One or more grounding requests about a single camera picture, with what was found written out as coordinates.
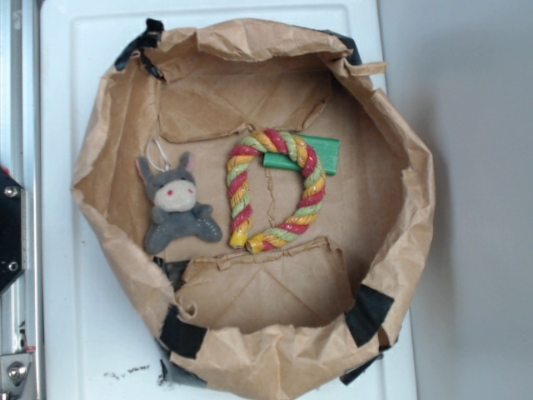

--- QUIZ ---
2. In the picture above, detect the multicolour twisted rope ring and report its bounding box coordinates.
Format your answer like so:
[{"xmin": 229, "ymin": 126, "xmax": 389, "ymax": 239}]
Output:
[{"xmin": 225, "ymin": 127, "xmax": 327, "ymax": 254}]

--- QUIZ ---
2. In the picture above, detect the brown paper bag bin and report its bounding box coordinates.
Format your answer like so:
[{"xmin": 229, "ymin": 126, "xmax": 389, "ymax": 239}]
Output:
[{"xmin": 72, "ymin": 19, "xmax": 435, "ymax": 399}]

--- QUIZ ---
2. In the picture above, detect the white plastic tray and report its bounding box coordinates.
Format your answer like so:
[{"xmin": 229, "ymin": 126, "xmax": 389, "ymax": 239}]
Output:
[{"xmin": 39, "ymin": 3, "xmax": 419, "ymax": 400}]

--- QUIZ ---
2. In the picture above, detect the gray plush donkey toy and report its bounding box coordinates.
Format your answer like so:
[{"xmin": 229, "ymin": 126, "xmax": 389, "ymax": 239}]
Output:
[{"xmin": 136, "ymin": 137, "xmax": 222, "ymax": 254}]

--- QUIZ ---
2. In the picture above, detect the green rectangular block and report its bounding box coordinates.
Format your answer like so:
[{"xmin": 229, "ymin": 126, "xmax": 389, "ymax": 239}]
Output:
[{"xmin": 262, "ymin": 135, "xmax": 341, "ymax": 175}]

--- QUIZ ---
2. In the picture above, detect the metal frame rail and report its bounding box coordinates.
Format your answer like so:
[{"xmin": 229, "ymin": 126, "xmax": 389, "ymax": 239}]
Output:
[{"xmin": 1, "ymin": 1, "xmax": 46, "ymax": 399}]

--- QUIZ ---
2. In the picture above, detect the black bracket on frame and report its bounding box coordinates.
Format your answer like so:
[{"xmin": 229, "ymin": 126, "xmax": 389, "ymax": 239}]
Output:
[{"xmin": 0, "ymin": 167, "xmax": 24, "ymax": 295}]

